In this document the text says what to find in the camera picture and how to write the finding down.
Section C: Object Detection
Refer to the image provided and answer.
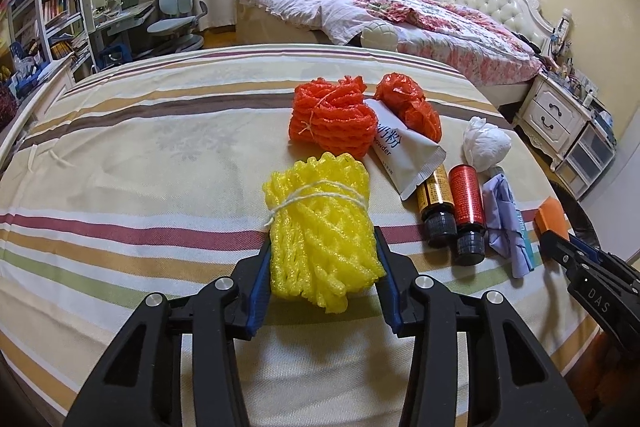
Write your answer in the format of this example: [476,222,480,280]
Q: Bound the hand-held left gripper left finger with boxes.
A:
[65,239,273,427]

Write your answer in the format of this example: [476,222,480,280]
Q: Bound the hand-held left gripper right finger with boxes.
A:
[372,226,588,427]

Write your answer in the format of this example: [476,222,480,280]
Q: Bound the white nightstand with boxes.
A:
[512,72,601,160]

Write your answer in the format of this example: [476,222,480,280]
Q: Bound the small orange box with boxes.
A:
[533,197,571,240]

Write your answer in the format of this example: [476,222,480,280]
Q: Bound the grey-blue desk chair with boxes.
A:
[146,0,208,52]

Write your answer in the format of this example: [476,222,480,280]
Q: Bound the white study desk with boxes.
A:
[80,0,156,62]

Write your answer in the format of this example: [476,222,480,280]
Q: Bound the crumpled white tissue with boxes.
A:
[462,116,512,172]

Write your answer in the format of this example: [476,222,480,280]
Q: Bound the red label brown bottle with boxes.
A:
[448,164,487,267]

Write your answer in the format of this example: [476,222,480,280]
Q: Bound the clear plastic drawer unit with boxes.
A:
[552,119,617,200]

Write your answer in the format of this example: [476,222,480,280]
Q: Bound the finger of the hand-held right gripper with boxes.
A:
[539,229,583,275]
[570,234,610,260]

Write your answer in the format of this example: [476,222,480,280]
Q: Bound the orange foam fruit net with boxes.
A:
[288,74,377,162]

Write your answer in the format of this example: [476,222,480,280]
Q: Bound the white ball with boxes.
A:
[361,20,399,52]

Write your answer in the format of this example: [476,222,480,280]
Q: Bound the clutter of small nightstand items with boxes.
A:
[542,19,615,112]

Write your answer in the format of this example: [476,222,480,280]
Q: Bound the crumpled orange plastic bag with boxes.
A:
[374,72,443,144]

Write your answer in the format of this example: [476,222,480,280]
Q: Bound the yellow foam fruit net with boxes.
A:
[262,152,388,314]

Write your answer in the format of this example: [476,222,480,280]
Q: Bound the white powder sachet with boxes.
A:
[367,99,447,201]

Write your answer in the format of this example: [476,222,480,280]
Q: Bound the gold label brown bottle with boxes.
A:
[416,163,458,250]

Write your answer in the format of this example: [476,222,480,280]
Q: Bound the striped tablecloth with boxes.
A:
[0,43,603,427]

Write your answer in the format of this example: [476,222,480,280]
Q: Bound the white bookshelf with books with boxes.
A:
[0,0,93,98]

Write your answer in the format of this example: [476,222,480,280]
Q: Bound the crumpled lavender paper packet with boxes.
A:
[481,172,538,279]

